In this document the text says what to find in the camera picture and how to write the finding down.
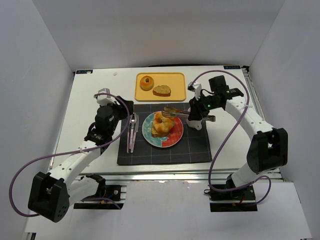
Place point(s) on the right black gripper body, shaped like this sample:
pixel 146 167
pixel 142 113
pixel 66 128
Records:
pixel 195 113

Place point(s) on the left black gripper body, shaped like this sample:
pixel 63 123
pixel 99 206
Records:
pixel 125 108

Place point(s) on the metal food tongs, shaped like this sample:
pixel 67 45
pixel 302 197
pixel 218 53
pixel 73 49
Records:
pixel 170 112

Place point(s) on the sliced bread piece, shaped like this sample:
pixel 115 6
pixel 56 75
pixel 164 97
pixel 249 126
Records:
pixel 162 91
pixel 160 131

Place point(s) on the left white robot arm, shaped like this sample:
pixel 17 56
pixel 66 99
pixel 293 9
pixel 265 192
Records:
pixel 52 193

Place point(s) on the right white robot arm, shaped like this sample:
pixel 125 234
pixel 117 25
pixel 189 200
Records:
pixel 268 148

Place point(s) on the white ceramic mug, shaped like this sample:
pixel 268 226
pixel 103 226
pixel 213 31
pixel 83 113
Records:
pixel 194 121

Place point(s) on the red and teal plate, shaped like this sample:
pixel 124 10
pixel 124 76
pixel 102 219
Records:
pixel 156 119

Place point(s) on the yellow plastic tray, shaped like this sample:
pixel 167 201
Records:
pixel 175 80

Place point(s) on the dark checked placemat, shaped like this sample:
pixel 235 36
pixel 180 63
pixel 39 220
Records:
pixel 194 146

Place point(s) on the round glazed bun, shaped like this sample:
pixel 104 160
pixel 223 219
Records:
pixel 146 83

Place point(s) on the pink handled spoon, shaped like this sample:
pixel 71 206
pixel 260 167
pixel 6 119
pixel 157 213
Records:
pixel 131 122

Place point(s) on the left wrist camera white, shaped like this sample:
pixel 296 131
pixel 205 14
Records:
pixel 103 98

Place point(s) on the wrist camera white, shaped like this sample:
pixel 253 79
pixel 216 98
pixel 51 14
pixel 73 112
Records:
pixel 196 88
pixel 103 98

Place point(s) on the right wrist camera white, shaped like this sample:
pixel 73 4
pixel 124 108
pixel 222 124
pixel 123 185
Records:
pixel 196 88

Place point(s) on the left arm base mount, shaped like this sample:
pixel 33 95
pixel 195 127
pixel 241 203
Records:
pixel 112 191

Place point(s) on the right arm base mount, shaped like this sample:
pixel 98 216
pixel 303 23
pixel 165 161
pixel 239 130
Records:
pixel 243 200

